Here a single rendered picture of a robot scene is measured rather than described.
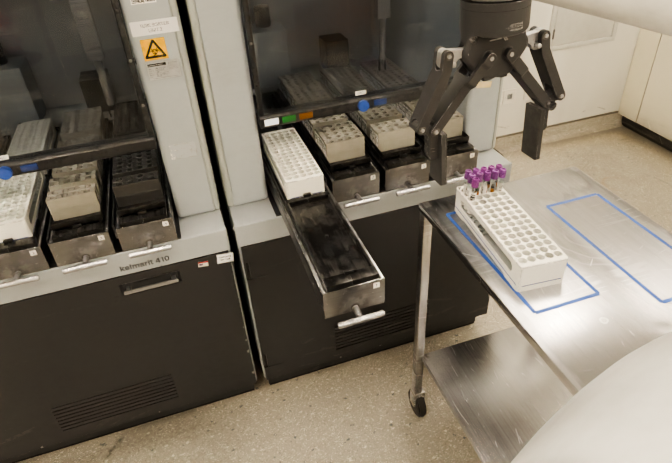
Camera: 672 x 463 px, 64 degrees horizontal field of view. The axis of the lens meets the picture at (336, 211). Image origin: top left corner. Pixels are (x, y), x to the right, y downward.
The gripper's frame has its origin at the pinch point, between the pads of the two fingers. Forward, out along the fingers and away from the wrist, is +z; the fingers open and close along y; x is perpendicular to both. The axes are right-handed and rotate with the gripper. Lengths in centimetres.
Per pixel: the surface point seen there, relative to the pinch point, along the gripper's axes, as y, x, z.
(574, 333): 19.7, -0.8, 39.3
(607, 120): 211, 187, 116
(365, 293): -9, 27, 41
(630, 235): 49, 17, 40
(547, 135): 168, 187, 115
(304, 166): -9, 68, 31
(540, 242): 24.8, 16.6, 32.8
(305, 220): -14, 53, 38
